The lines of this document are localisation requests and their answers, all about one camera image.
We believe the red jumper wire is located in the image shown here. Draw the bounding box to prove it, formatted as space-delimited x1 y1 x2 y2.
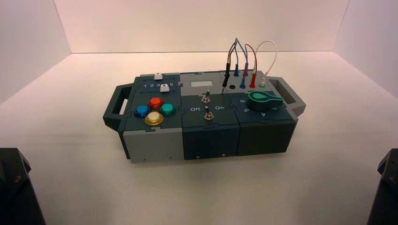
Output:
244 44 258 89

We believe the green pointer knob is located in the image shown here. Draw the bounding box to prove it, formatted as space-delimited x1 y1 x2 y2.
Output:
247 90 284 112

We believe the dark teal grey task box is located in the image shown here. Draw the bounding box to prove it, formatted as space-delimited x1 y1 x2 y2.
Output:
103 72 307 164

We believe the blue round push button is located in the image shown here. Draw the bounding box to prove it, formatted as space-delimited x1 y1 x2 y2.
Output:
134 105 151 118

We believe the teal round push button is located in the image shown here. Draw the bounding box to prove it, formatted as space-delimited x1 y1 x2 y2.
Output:
160 103 177 116

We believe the black jumper wire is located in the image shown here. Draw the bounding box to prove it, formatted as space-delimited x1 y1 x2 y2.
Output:
222 43 237 95

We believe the orange-red round push button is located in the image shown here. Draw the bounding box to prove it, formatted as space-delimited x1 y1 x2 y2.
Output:
148 97 164 110

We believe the yellow round push button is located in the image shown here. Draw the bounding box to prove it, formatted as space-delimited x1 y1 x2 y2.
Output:
145 111 164 127

